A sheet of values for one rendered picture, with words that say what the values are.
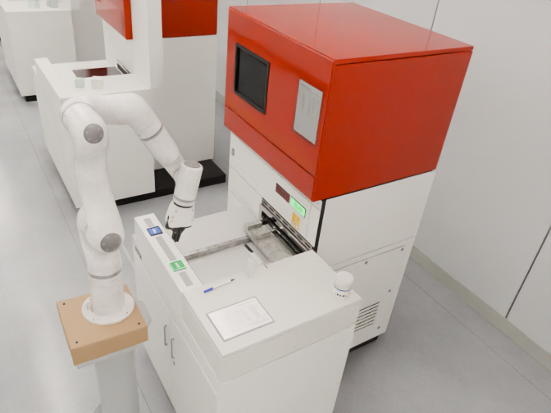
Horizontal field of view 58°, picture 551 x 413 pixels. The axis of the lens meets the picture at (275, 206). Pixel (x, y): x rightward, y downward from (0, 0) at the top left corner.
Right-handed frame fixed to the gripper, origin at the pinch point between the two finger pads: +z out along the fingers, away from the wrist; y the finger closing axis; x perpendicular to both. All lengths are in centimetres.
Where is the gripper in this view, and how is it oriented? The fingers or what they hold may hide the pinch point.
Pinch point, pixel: (175, 236)
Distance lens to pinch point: 198.1
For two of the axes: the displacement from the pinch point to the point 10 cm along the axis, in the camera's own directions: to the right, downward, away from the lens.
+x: 5.2, 5.1, -6.8
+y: -8.1, 0.4, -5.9
